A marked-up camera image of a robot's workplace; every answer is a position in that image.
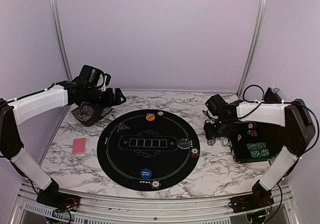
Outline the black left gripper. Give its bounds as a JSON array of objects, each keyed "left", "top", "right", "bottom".
[{"left": 84, "top": 86, "right": 126, "bottom": 111}]

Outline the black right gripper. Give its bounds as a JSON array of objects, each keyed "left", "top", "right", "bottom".
[{"left": 204, "top": 116, "right": 233, "bottom": 140}]

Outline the black dealer button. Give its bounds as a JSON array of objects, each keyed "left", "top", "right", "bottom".
[{"left": 177, "top": 138, "right": 191, "bottom": 150}]

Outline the red triangular all-in marker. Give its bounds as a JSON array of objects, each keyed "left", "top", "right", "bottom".
[{"left": 117, "top": 123, "right": 130, "bottom": 133}]

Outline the white red poker chip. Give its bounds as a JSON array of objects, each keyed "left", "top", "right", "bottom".
[{"left": 157, "top": 111, "right": 164, "bottom": 117}]

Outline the orange big blind button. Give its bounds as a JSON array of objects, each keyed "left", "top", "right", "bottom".
[{"left": 145, "top": 114, "right": 156, "bottom": 122}]

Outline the white red chip stack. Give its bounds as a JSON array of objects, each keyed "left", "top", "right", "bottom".
[{"left": 151, "top": 180, "right": 161, "bottom": 189}]

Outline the blue small blind button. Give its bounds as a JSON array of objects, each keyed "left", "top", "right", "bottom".
[{"left": 140, "top": 168, "right": 153, "bottom": 180}]

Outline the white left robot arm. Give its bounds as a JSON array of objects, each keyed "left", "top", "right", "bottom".
[{"left": 0, "top": 65, "right": 126, "bottom": 207}]

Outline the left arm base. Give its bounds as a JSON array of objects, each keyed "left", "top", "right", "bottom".
[{"left": 36, "top": 182, "right": 80, "bottom": 212}]

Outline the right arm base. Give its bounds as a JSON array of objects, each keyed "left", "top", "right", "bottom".
[{"left": 228, "top": 192, "right": 275, "bottom": 223}]

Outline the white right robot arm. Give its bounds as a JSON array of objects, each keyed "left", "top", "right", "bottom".
[{"left": 203, "top": 94, "right": 320, "bottom": 208}]

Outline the black floral patterned pouch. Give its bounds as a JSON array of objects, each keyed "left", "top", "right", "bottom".
[{"left": 71, "top": 103, "right": 113, "bottom": 127}]

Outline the black poker chip case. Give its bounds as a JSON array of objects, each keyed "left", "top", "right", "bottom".
[{"left": 230, "top": 87, "right": 301, "bottom": 164}]

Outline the red playing card deck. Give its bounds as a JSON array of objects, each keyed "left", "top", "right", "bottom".
[{"left": 72, "top": 138, "right": 87, "bottom": 155}]

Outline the round black poker mat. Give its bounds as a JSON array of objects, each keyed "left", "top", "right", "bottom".
[{"left": 96, "top": 109, "right": 201, "bottom": 192}]

